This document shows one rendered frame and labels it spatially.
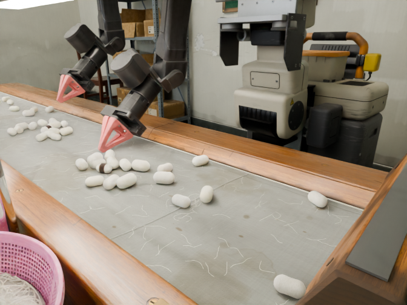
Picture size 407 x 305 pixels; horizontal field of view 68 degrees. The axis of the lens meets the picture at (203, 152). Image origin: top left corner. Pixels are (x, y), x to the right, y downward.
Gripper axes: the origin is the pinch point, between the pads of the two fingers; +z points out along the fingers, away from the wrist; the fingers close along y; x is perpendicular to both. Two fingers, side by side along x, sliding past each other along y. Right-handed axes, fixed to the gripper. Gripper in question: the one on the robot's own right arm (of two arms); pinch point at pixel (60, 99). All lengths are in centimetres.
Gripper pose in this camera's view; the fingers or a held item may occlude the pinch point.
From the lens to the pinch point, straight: 98.4
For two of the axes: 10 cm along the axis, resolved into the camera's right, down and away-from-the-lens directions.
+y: 7.6, 2.3, -6.1
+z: -4.9, 8.2, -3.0
